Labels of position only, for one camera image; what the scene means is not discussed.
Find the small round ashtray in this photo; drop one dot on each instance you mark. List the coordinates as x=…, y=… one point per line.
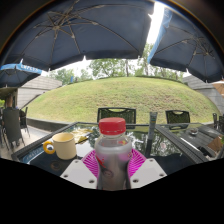
x=193, y=131

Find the dark wicker chair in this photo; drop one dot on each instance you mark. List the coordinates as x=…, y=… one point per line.
x=24, y=118
x=12, y=125

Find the red-capped clear drink bottle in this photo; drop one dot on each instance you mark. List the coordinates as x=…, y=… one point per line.
x=113, y=156

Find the large navy patio umbrella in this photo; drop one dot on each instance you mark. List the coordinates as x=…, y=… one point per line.
x=100, y=30

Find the small navy umbrella blue trim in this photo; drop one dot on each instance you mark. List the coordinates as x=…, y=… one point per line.
x=16, y=75

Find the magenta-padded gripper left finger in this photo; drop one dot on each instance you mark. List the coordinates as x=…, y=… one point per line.
x=78, y=173

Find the yellow snack packet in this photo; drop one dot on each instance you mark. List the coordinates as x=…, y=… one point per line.
x=81, y=135

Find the dark mesh-back chair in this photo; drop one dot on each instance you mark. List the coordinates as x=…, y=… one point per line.
x=218, y=120
x=177, y=116
x=116, y=115

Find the grey umbrella pole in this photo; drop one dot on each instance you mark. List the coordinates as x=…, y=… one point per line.
x=152, y=123

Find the dark wicker-edged side table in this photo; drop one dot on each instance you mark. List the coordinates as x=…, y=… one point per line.
x=196, y=138

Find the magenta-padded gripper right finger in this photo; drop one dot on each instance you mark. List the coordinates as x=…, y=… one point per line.
x=148, y=171

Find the navy umbrella with light-blue edge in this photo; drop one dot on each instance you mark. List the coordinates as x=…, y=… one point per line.
x=186, y=46

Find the person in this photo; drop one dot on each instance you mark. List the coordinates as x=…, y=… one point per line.
x=9, y=101

